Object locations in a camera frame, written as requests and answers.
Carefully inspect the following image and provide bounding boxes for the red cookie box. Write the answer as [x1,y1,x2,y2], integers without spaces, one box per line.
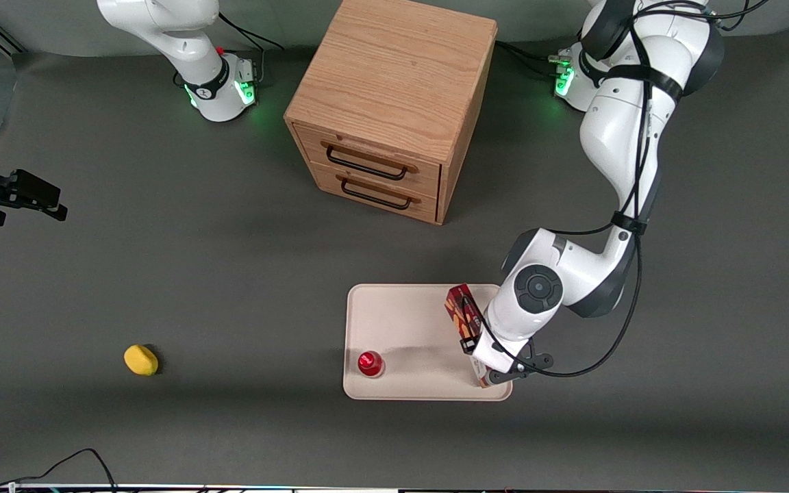
[444,283,498,389]

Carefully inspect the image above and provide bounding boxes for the pale pink plastic tray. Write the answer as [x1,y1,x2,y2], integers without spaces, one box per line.
[343,283,513,402]

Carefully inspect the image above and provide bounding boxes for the small red can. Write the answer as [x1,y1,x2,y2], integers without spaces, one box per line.
[357,351,386,379]

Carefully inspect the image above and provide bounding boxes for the narrow wooden drawer front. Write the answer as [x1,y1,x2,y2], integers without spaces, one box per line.
[309,161,440,224]

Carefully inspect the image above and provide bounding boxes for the yellow lemon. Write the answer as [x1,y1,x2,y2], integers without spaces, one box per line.
[124,344,160,377]

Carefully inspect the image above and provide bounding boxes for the dark grey table mat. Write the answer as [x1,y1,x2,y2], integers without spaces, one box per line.
[0,27,789,488]

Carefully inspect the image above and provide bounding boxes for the wide wooden drawer front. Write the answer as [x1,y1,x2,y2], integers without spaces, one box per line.
[294,123,444,200]

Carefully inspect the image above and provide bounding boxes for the wooden two-drawer cabinet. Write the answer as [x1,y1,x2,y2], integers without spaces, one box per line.
[284,0,499,227]

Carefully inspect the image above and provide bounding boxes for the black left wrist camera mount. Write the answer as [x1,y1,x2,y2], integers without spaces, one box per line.
[487,351,554,385]

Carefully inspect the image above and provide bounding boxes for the aluminium frame rail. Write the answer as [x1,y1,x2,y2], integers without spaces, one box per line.
[0,8,27,57]

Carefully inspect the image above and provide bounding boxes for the short black drawer handle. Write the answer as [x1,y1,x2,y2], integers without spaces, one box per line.
[336,175,422,211]

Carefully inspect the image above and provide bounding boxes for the long black drawer handle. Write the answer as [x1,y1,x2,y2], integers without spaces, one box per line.
[321,140,420,182]

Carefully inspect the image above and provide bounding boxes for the black loose cable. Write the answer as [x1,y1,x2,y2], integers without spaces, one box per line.
[0,448,118,493]

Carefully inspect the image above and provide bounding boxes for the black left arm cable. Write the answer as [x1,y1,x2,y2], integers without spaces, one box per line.
[460,0,772,379]

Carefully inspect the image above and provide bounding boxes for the black right base cable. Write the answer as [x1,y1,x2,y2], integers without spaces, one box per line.
[218,12,286,53]

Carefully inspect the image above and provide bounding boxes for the black left base cables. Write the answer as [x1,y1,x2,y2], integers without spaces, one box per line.
[496,40,573,80]

